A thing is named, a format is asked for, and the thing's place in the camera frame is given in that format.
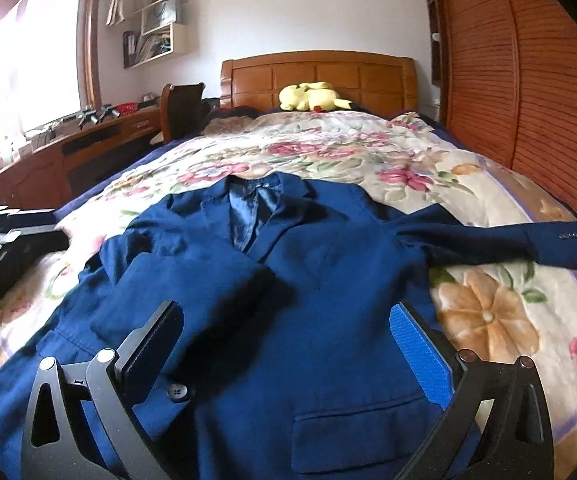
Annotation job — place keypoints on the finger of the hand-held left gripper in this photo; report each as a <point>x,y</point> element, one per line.
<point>38,247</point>
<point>31,221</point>

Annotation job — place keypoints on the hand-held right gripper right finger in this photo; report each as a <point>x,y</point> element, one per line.
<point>418,355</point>

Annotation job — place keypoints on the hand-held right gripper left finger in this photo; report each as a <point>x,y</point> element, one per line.
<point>153,340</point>

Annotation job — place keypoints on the blue blazer jacket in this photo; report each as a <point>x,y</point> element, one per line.
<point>318,285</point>

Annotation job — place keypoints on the wooden desk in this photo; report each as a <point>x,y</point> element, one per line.
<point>43,160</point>

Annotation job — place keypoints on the navy bed sheet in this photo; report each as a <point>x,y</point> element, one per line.
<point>113,175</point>

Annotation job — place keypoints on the black and silver gadget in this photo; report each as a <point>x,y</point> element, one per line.
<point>88,116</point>
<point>109,112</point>

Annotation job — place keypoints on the red container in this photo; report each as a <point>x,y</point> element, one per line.
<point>128,107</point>

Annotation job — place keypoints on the wooden chair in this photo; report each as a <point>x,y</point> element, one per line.
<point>186,110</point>

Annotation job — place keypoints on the dark binders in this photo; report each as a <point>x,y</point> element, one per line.
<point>131,50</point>

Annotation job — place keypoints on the floral blanket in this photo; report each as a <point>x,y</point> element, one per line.
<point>368,160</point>

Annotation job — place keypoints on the stack of papers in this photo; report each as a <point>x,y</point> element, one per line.
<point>156,45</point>

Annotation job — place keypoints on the dark cloth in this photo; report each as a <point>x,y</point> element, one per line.
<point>218,110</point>

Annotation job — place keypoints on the silver paper bag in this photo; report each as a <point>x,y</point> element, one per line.
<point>161,15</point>

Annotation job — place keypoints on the yellow plush toy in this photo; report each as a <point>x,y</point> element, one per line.
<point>308,97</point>

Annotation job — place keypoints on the wooden louvered wardrobe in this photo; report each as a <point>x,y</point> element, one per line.
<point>518,85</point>

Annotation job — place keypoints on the wooden bed headboard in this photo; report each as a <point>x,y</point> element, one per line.
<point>318,72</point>

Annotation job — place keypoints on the window with wooden frame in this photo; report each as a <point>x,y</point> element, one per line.
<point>33,60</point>

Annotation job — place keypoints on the white wall shelf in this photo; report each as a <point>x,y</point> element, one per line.
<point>178,40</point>

